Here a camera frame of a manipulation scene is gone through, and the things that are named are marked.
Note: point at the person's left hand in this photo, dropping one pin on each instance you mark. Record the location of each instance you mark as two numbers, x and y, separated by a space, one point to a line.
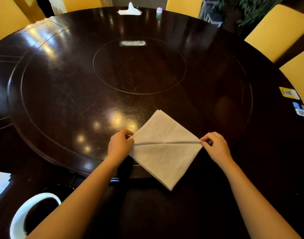
118 146

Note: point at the person's right hand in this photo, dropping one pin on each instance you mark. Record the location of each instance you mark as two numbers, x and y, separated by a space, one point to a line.
217 149

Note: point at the person's right thumb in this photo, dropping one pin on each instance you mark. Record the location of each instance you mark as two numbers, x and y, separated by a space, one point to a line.
204 144

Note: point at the person's left thumb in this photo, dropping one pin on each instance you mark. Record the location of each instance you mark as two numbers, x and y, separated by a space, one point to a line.
131 141

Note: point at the white cloth napkin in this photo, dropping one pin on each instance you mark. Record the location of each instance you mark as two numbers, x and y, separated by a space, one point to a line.
164 151

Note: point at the person's left forearm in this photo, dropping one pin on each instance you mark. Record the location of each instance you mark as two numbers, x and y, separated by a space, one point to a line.
74 204

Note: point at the person's right forearm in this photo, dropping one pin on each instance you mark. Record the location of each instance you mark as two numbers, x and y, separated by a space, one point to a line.
256 206

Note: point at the dark wooden lazy susan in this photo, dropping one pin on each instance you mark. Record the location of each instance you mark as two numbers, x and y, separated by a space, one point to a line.
67 102

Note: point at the white rectangular table label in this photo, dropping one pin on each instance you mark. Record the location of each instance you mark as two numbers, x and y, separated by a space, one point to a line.
132 43

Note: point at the yellow code sticker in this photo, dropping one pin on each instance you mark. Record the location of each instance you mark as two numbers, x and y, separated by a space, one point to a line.
289 93

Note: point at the blue white code sticker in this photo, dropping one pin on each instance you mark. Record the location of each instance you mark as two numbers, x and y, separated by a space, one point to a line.
300 109

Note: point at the yellow upholstered chair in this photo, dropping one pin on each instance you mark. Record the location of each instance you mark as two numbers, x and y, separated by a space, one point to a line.
81 3
7 19
184 6
300 74
278 32

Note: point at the white tissue pack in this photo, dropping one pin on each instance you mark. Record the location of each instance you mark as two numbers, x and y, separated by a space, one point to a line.
130 10

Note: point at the small green purple-capped bottle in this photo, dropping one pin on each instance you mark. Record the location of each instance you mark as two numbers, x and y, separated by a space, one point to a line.
159 12

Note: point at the white-rimmed round bin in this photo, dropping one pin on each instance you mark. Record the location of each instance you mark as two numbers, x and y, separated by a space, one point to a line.
20 216

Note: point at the white paper sheet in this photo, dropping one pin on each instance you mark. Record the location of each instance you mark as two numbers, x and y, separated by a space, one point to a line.
0 185

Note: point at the green leafy plant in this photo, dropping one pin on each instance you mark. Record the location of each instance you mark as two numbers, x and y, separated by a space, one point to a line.
254 9

